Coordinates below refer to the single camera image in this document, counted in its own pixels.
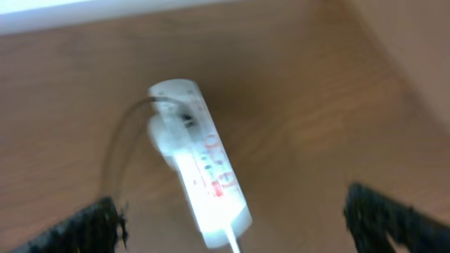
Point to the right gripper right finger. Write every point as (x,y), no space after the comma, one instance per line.
(372,217)

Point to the white power strip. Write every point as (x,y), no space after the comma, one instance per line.
(183,131)

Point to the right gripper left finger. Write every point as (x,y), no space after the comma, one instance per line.
(98,227)

